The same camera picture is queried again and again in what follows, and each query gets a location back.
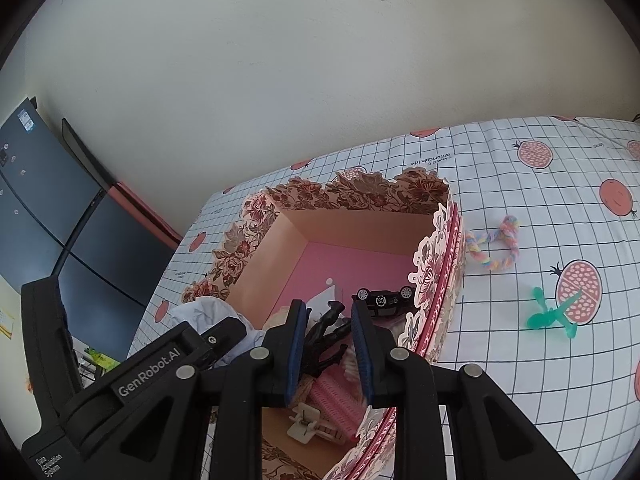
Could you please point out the green packet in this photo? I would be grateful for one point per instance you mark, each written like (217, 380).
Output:
(102, 359)

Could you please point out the floral paper gift box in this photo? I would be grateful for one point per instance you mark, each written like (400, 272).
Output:
(350, 225)

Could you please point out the white hair clip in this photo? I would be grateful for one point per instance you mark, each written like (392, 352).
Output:
(302, 425)

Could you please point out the red wooden frame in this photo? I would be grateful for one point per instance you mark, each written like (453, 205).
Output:
(145, 212)

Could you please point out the white paper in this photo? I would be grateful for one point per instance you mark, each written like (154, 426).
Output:
(200, 315)

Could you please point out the pink hair roller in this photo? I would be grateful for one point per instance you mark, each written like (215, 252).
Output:
(335, 405)

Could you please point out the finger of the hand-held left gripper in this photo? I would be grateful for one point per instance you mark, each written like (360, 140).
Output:
(150, 372)

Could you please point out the dark multi-door refrigerator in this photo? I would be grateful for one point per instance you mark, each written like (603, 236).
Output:
(40, 185)

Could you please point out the black toy car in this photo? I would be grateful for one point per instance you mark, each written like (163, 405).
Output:
(382, 301)

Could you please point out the black plastic toy figure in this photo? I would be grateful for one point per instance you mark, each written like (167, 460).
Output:
(325, 335)

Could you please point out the white paper tag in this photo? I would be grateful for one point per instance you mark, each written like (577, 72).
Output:
(325, 297)

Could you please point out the black flat panel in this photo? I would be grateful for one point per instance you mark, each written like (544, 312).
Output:
(87, 152)

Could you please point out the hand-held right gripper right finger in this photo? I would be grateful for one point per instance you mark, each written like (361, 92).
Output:
(365, 355)

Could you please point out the green plastic toy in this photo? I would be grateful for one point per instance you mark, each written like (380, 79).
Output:
(542, 317)

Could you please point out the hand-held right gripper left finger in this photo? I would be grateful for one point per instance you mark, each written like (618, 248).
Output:
(295, 350)

